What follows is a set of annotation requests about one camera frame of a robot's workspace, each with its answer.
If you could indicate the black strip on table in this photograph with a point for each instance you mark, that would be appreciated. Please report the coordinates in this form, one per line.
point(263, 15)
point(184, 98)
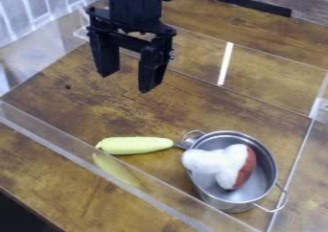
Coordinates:
point(261, 6)

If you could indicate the clear acrylic triangle bracket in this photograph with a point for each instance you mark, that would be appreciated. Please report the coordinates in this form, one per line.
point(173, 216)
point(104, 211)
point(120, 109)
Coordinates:
point(81, 32)

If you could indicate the silver pot with handles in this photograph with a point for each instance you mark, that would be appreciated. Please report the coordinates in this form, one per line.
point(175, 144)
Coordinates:
point(262, 192)

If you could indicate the green handled spoon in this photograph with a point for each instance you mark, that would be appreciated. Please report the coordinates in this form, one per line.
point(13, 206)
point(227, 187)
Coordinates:
point(140, 144)

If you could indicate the red and white toy mushroom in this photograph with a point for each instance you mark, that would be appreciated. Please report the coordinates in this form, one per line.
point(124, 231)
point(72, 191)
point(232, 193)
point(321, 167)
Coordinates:
point(231, 164)

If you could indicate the clear acrylic barrier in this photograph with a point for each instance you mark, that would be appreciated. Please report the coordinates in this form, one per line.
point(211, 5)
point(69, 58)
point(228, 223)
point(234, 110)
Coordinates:
point(306, 211)
point(187, 208)

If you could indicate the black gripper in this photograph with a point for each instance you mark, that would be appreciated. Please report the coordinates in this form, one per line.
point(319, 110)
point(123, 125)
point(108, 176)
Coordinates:
point(132, 25)

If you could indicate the clear acrylic right barrier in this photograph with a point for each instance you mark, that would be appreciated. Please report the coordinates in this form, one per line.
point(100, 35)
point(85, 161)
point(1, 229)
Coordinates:
point(306, 211)

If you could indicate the clear acrylic front barrier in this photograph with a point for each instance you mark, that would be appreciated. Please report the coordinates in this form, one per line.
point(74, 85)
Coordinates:
point(187, 208)

